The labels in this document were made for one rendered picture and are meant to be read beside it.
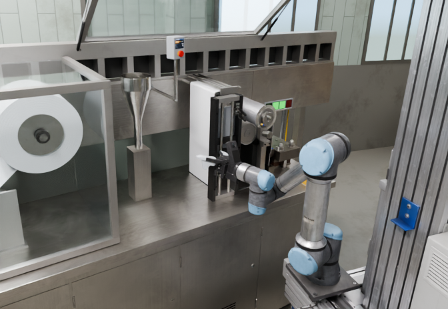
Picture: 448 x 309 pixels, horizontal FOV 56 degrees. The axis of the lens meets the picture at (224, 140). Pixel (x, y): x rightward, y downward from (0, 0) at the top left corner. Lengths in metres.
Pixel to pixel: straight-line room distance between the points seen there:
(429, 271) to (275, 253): 1.11
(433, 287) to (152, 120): 1.56
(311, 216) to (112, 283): 0.90
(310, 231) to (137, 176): 0.93
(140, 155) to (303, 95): 1.38
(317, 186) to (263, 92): 1.34
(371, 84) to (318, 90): 2.33
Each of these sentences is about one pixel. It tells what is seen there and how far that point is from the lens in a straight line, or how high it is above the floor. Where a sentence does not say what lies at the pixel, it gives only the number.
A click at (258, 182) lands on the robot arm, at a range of 1.67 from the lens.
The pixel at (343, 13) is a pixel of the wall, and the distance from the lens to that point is 4.95.
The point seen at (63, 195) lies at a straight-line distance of 1.71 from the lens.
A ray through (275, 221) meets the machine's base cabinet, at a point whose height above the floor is 0.75.
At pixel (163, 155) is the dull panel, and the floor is 1.00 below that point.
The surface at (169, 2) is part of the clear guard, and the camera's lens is 2.07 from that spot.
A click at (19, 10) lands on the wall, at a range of 3.93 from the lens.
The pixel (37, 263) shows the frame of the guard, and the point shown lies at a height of 0.92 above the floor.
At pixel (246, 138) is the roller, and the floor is 1.15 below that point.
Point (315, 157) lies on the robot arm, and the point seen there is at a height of 1.42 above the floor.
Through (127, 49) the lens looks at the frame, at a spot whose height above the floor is 1.61.
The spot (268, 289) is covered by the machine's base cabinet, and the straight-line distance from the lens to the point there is 2.59.
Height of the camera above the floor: 1.96
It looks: 21 degrees down
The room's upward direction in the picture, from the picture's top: 2 degrees clockwise
